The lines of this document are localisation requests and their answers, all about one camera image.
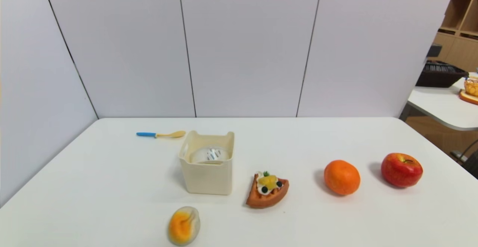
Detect red apple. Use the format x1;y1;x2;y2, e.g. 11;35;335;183
381;152;423;188

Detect black woven basket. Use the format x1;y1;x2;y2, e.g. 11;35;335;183
416;61;469;88

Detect toy waffle slice with fruit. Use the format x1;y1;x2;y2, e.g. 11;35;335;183
245;171;290;209

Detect wooden board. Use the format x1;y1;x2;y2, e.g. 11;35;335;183
459;89;478;105

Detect blue handled yellow spoon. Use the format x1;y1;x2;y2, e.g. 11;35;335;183
136;130;186;139

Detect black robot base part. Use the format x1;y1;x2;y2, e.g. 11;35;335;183
463;150;478;180

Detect toy half boiled egg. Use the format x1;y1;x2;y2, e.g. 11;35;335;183
168;206;201;246

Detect wooden shelf unit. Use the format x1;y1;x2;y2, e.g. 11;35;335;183
433;0;478;72

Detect yellow toy food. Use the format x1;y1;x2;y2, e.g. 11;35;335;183
464;76;478;97

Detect orange tangerine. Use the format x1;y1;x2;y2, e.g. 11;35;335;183
324;160;361;196

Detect transparent tape roll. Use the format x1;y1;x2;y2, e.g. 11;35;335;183
190;146;230;164

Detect white side table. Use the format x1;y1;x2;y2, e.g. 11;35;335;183
400;77;478;132

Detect black floor cable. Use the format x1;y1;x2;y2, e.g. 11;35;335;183
450;139;478;161

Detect cream plastic box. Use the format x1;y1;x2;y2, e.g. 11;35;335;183
179;130;235;195

